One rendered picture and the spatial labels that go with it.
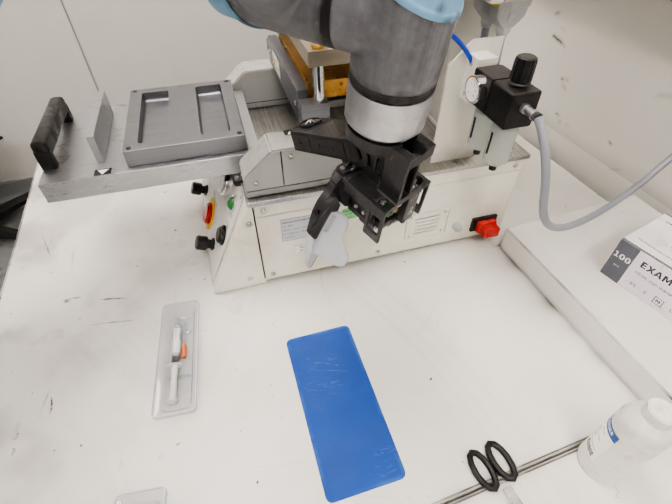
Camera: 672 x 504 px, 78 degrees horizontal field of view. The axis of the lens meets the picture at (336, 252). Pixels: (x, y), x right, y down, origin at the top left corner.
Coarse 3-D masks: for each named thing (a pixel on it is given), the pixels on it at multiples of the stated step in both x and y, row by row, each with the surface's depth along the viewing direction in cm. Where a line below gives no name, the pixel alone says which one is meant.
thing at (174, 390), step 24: (168, 312) 64; (192, 312) 64; (168, 336) 61; (192, 336) 61; (168, 360) 58; (192, 360) 58; (168, 384) 56; (192, 384) 56; (168, 408) 53; (192, 408) 53
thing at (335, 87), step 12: (288, 36) 69; (288, 48) 65; (300, 60) 61; (300, 72) 59; (324, 72) 58; (336, 72) 58; (348, 72) 58; (312, 84) 56; (336, 84) 57; (312, 96) 57; (336, 96) 59
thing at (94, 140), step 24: (96, 96) 64; (240, 96) 73; (96, 120) 58; (120, 120) 67; (72, 144) 61; (96, 144) 56; (120, 144) 61; (72, 168) 57; (96, 168) 57; (120, 168) 57; (144, 168) 57; (168, 168) 58; (192, 168) 59; (216, 168) 60; (48, 192) 55; (72, 192) 56; (96, 192) 57
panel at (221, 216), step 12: (204, 180) 88; (216, 180) 77; (216, 192) 76; (240, 192) 61; (204, 204) 85; (216, 204) 75; (240, 204) 61; (216, 216) 74; (228, 216) 66; (216, 228) 72; (228, 228) 65; (228, 240) 64; (216, 252) 70; (216, 264) 69
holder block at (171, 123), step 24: (144, 96) 69; (168, 96) 70; (192, 96) 67; (216, 96) 71; (144, 120) 64; (168, 120) 65; (192, 120) 62; (216, 120) 65; (240, 120) 62; (144, 144) 57; (168, 144) 57; (192, 144) 57; (216, 144) 58; (240, 144) 59
